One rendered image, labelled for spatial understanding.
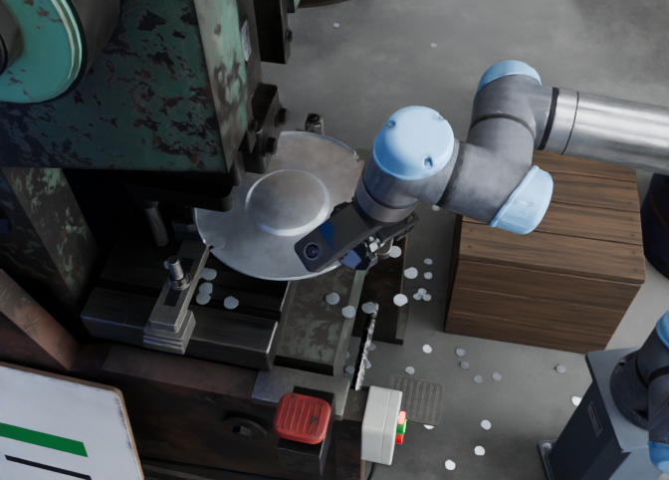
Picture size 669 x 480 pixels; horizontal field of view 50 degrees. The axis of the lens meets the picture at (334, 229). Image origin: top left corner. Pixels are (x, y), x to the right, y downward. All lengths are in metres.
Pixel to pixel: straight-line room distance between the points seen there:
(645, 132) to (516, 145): 0.15
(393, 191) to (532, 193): 0.14
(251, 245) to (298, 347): 0.18
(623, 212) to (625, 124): 0.92
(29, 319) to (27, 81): 0.62
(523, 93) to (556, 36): 1.95
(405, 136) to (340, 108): 1.70
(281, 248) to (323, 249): 0.19
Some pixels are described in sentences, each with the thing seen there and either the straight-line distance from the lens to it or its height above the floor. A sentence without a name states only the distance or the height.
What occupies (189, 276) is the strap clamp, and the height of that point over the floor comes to 0.76.
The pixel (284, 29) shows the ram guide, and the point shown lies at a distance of 1.00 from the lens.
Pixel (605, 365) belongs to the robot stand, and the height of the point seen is 0.45.
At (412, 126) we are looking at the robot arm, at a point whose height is 1.13.
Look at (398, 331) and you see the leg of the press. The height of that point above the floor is 0.03.
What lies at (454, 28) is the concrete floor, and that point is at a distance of 2.78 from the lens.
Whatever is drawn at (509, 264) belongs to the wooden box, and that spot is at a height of 0.34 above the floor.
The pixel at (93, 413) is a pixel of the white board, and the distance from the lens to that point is 1.31.
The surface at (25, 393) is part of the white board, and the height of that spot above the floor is 0.53.
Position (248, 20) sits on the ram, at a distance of 0.97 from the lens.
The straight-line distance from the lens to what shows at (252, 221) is 1.11.
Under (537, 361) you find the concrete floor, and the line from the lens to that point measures 1.91.
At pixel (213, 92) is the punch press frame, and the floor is 1.17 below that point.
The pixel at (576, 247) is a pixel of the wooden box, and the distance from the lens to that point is 1.68.
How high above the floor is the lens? 1.65
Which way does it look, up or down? 52 degrees down
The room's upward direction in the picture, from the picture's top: 2 degrees counter-clockwise
